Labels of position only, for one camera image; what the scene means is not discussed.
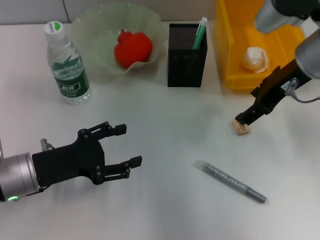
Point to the white garlic bulb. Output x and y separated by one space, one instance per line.
255 60

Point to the clear water bottle green label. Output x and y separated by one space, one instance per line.
70 75

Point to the pale green glass bowl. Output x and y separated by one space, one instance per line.
95 30

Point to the green pen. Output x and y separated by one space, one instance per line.
200 35

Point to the black mesh pen holder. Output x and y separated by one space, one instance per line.
187 72

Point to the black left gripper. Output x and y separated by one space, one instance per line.
67 162

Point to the grey marker pen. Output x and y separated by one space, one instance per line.
230 180

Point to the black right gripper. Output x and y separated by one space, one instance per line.
280 85

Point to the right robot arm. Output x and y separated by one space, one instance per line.
307 55

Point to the beige eraser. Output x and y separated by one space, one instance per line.
242 130

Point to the yellow plastic bin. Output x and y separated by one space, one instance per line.
232 50

